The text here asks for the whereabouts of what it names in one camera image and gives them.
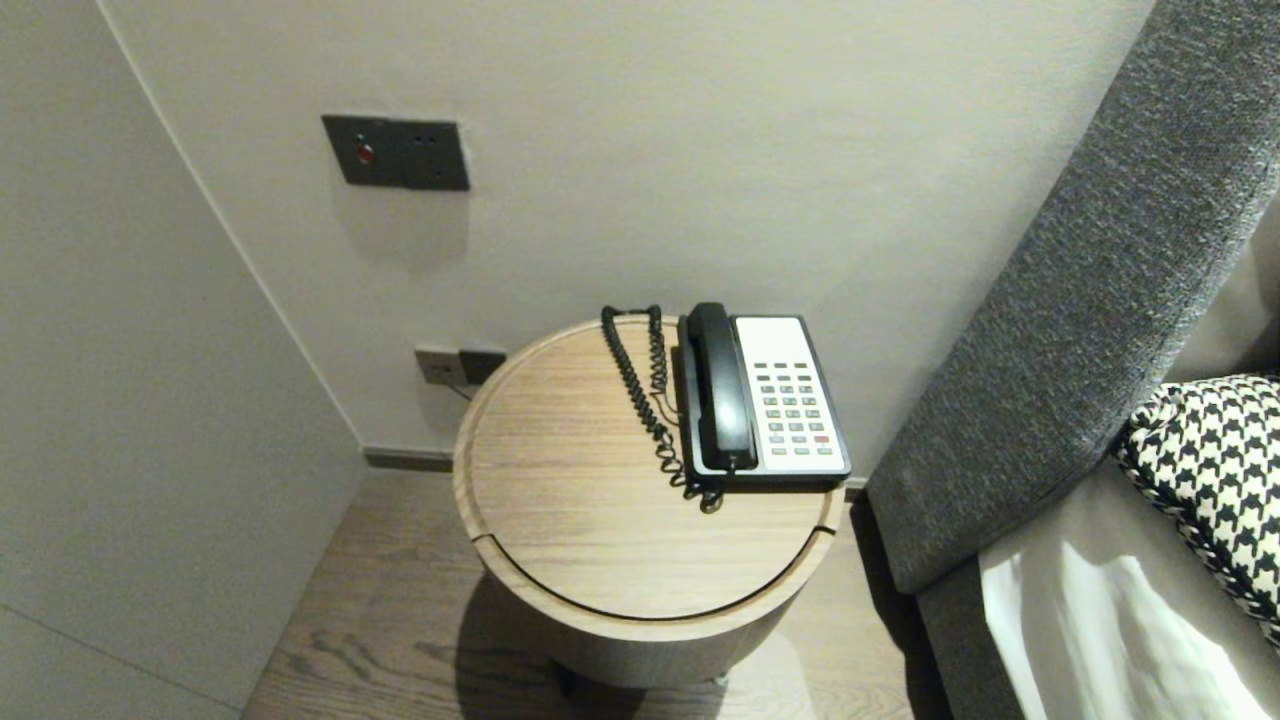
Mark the black telephone handset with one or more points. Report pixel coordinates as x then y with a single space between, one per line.
720 390

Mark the round wooden nightstand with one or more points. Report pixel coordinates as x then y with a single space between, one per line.
580 450

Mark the black and white desk telephone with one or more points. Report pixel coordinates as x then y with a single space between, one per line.
790 400

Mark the dark skirting board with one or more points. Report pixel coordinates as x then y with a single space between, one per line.
405 459

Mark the grey fabric headboard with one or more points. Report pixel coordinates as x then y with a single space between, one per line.
1080 300

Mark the beige bed duvet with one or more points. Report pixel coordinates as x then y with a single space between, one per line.
1100 620

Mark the black white houndstooth pillow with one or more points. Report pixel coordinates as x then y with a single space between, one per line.
1210 470

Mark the black wall socket plate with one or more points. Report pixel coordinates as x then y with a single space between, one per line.
485 366

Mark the beige wall socket plate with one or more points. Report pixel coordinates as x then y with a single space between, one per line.
437 366

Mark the dark wall switch panel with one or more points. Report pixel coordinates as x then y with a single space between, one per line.
395 152

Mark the grey fabric bed frame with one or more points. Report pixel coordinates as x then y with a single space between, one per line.
950 650

